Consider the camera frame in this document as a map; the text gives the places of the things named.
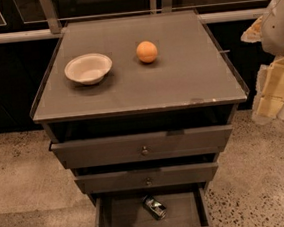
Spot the orange fruit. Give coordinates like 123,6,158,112
136,41,158,64

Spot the metal window railing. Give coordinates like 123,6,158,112
0,0,270,43

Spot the open bottom drawer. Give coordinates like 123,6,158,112
95,186,212,227

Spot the green soda can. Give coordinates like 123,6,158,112
142,195,167,220

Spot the middle drawer with knob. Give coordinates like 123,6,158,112
75,163,218,194

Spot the top drawer with knob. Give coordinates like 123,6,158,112
51,125,232,169

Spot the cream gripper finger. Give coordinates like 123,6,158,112
240,17,263,44
252,56,284,125

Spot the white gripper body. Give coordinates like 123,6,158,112
260,0,284,56

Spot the drawer with knob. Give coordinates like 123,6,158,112
51,125,232,169
75,163,218,194

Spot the dark grey drawer cabinet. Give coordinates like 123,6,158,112
30,11,248,213

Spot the white paper bowl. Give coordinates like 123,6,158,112
64,53,112,86

